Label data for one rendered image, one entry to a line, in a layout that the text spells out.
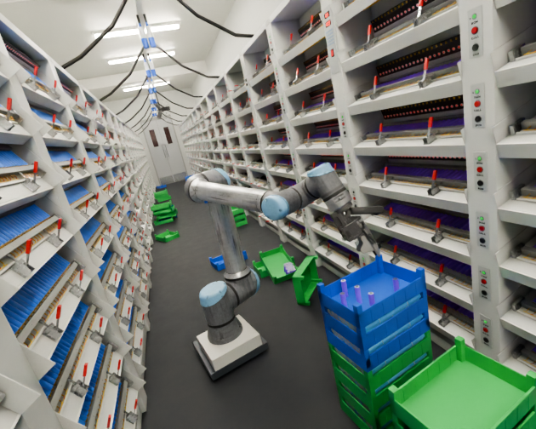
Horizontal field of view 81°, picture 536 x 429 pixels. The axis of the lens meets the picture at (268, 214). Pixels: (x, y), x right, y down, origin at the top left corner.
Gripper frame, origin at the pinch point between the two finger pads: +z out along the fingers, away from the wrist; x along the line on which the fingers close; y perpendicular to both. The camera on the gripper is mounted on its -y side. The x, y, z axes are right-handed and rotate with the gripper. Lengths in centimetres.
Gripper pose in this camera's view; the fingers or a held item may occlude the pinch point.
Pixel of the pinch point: (377, 251)
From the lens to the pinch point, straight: 117.8
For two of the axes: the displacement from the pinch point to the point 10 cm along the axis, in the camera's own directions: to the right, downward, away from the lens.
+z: 5.3, 8.5, -0.3
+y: -8.5, 5.3, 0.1
